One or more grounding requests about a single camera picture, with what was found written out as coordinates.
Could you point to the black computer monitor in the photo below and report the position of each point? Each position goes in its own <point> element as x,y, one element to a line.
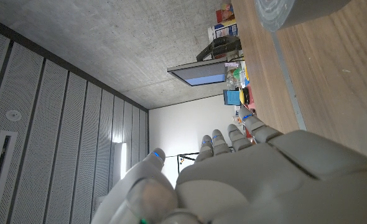
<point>200,74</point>

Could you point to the yellow cup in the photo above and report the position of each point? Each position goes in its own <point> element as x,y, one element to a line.
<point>241,97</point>

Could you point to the black whiteboard frame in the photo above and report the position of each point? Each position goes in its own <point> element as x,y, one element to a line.
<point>186,158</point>

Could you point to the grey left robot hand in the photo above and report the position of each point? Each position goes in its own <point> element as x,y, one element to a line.
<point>264,186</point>

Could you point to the grey duct tape roll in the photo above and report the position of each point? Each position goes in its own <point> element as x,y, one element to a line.
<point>283,14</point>

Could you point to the colourful boxes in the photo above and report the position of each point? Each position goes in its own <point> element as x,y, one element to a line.
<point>222,30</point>

